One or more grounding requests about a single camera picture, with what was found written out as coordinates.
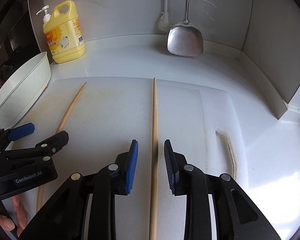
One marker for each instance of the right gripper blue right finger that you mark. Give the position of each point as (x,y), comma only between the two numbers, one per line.
(171,165)

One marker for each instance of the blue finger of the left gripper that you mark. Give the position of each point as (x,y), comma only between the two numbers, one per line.
(21,132)
(45,149)

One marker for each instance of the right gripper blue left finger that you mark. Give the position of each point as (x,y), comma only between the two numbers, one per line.
(130,165)

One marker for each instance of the white round basin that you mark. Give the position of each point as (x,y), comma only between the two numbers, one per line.
(22,89)

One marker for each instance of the white plastic cutting board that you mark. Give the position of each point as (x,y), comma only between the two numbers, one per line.
(200,122)

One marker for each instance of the yellow dish detergent bottle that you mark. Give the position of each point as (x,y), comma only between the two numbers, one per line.
(63,32)

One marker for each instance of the steel spatula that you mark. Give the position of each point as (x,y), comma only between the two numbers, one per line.
(184,38)

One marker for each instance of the white dish brush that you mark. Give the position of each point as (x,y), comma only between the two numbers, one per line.
(163,23)

